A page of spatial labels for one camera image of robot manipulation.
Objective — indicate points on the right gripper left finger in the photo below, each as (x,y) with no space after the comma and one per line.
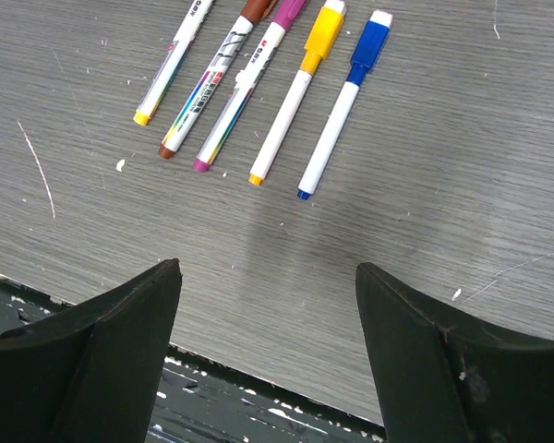
(90,373)

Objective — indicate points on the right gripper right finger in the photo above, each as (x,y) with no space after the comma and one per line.
(443,375)

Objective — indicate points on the blue capped white pen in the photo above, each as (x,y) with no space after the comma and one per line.
(327,140)

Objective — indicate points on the blue pen cap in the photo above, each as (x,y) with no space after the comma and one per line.
(369,46)

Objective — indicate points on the square yellow pen cap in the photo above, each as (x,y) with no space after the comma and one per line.
(323,35)

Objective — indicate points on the orange white pen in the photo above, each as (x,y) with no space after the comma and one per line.
(181,42)

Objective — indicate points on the purple capped white pen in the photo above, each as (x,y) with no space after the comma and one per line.
(245,83)

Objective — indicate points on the brown pen cap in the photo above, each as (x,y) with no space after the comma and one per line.
(256,10)

